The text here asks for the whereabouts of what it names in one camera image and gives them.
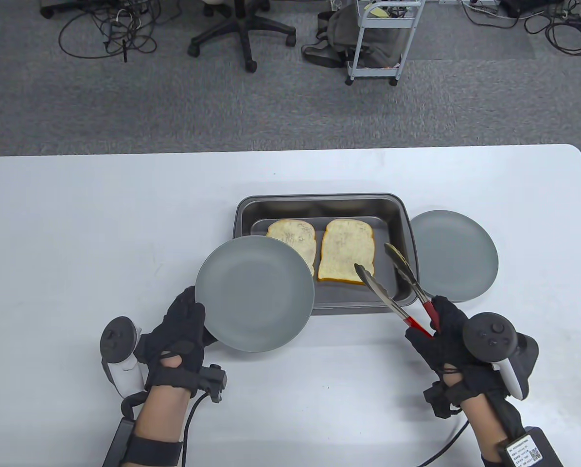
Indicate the person's right hand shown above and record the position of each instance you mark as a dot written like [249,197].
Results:
[446,340]

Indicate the person's left hand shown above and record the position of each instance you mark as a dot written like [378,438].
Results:
[178,331]

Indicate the grey round plate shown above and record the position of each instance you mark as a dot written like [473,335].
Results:
[256,292]
[455,253]

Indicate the dark metal baking tray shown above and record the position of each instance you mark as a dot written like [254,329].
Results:
[339,296]

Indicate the toast slice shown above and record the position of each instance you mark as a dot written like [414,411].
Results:
[346,248]
[295,236]

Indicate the black right forearm sensor box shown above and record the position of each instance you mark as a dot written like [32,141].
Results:
[548,450]

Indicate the person's left forearm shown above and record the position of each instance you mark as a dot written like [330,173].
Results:
[159,418]

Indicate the black left forearm sensor box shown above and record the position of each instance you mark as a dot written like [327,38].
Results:
[117,442]

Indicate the right hand tracking controller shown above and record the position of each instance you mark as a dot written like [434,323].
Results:
[487,335]

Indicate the hand tracking controller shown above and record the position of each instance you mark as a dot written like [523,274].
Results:
[117,335]
[487,335]

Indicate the left hand tracking controller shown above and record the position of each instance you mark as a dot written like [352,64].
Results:
[117,335]

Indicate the white wheeled cart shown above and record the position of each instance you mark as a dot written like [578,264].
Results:
[373,73]

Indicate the black office chair base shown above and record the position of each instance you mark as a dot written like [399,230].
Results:
[244,34]

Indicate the grey backpack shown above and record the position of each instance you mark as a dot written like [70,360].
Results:
[336,29]

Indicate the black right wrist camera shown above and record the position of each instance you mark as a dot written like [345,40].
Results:
[438,399]

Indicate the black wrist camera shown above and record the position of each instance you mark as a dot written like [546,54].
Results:
[212,379]
[438,399]

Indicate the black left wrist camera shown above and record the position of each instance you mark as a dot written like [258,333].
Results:
[212,379]

